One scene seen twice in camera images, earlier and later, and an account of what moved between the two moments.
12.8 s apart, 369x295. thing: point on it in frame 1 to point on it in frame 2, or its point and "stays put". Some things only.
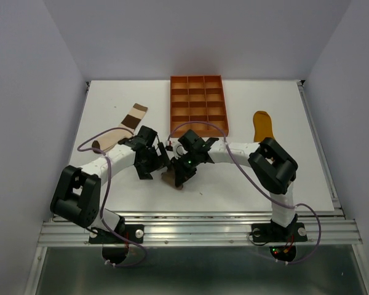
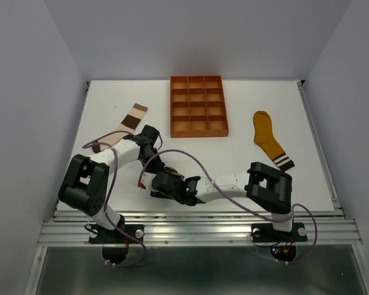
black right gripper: [181, 174] to [157, 193]
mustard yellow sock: [262, 126] stays put
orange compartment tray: [197, 102] stays put
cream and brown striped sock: [126, 129] stays put
